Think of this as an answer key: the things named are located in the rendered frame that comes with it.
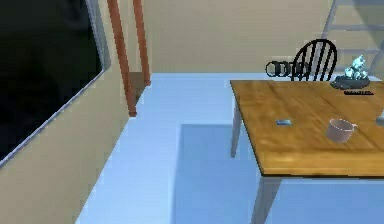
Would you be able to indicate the small blue flat card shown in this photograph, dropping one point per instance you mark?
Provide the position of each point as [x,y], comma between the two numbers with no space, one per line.
[283,122]

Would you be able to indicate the wooden table with grey legs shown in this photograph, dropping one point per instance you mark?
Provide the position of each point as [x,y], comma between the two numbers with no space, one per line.
[300,146]

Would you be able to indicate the black spindle-back chair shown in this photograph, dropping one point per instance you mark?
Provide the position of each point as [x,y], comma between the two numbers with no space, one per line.
[320,56]

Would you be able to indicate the dark dish with pale crystals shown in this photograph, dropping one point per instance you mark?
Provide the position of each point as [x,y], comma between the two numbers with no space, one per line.
[352,80]

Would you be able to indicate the grey shelf rack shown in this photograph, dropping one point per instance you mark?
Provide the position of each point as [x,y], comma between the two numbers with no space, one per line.
[353,30]

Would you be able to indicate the small grey object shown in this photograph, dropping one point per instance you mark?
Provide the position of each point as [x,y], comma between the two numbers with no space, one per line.
[380,120]

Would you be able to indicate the red-brown door frame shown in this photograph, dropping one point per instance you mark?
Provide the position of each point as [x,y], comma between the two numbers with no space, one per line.
[124,60]

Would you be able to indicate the dark window with grey frame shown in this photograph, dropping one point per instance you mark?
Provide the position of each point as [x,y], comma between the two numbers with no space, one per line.
[40,66]

